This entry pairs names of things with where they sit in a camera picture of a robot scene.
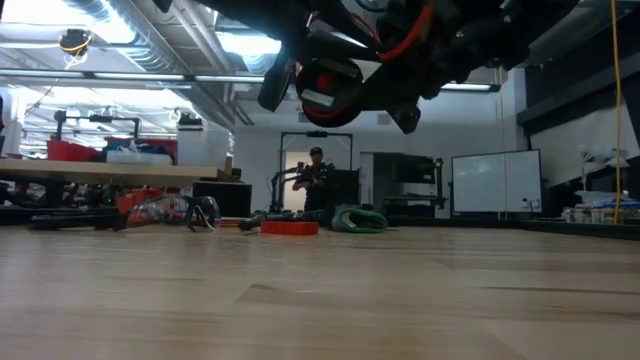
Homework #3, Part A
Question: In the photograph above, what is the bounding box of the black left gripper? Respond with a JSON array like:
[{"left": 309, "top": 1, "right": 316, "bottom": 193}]
[{"left": 279, "top": 0, "right": 396, "bottom": 64}]

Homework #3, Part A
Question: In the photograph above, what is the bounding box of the long ceiling light bar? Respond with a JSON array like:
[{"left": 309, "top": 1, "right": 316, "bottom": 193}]
[
  {"left": 0, "top": 69, "right": 266, "bottom": 84},
  {"left": 439, "top": 81, "right": 502, "bottom": 94}
]

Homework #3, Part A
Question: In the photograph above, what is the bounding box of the black equipment rack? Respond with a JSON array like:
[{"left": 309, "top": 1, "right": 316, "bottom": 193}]
[{"left": 359, "top": 151, "right": 448, "bottom": 217}]

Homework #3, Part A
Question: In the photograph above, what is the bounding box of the whiteboard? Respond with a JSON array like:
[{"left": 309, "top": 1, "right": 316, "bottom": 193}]
[{"left": 451, "top": 148, "right": 544, "bottom": 217}]

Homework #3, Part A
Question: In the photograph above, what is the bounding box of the person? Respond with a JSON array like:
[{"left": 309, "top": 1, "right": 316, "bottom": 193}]
[{"left": 292, "top": 145, "right": 341, "bottom": 214}]

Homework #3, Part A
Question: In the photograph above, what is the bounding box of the grey and black work glove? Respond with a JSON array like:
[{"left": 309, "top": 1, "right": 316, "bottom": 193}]
[{"left": 329, "top": 205, "right": 389, "bottom": 235}]

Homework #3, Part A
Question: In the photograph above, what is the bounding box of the white plastic container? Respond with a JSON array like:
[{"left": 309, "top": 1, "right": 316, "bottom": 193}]
[{"left": 176, "top": 123, "right": 235, "bottom": 170}]

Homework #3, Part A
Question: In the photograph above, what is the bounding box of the blue and black screwdriver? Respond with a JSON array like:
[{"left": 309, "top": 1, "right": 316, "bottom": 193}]
[{"left": 264, "top": 209, "right": 334, "bottom": 223}]

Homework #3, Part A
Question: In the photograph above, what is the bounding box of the red terminal block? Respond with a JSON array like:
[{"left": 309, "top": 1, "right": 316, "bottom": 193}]
[{"left": 237, "top": 217, "right": 320, "bottom": 237}]

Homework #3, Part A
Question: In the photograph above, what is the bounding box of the black box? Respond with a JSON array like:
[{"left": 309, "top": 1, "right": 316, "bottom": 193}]
[{"left": 192, "top": 179, "right": 254, "bottom": 219}]

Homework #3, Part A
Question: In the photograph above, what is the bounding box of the wooden background table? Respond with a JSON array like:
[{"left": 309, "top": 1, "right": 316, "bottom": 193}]
[{"left": 0, "top": 157, "right": 240, "bottom": 190}]

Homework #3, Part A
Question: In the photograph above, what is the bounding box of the red storage crate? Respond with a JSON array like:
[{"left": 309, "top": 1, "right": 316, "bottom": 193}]
[{"left": 46, "top": 139, "right": 104, "bottom": 162}]

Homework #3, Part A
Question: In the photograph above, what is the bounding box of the thick yellow extension cable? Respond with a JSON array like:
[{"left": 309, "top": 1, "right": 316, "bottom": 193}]
[{"left": 610, "top": 0, "right": 624, "bottom": 226}]

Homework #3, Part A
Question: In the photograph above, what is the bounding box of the grey duct tape roll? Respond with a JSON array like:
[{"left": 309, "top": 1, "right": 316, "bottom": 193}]
[{"left": 167, "top": 194, "right": 222, "bottom": 230}]

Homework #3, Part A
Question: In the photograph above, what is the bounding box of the ceiling cord reel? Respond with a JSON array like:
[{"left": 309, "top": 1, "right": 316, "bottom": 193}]
[{"left": 58, "top": 28, "right": 94, "bottom": 56}]

